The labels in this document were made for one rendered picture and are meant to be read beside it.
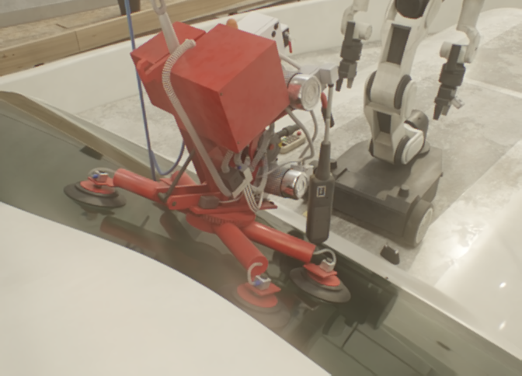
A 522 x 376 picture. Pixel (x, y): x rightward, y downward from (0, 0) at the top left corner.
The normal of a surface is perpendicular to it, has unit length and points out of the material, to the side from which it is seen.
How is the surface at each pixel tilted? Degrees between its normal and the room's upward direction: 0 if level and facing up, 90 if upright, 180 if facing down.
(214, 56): 20
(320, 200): 90
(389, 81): 66
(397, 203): 45
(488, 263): 8
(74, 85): 90
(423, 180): 0
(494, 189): 0
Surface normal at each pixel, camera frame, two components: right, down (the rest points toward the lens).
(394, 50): -0.57, 0.27
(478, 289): 0.18, -0.75
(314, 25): 0.52, 0.47
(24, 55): 0.75, 0.37
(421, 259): 0.03, -0.84
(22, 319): 0.29, -0.91
